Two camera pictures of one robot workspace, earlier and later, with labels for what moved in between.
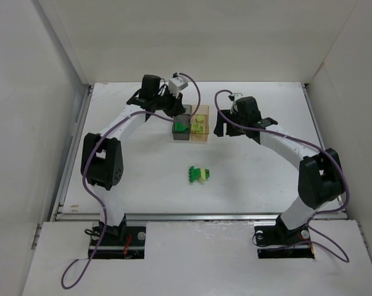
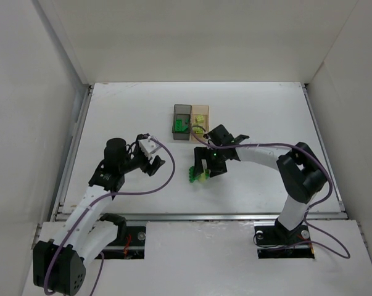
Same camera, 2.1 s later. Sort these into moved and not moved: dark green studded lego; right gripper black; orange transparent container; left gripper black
Moved: right gripper black; left gripper black
Not moved: dark green studded lego; orange transparent container
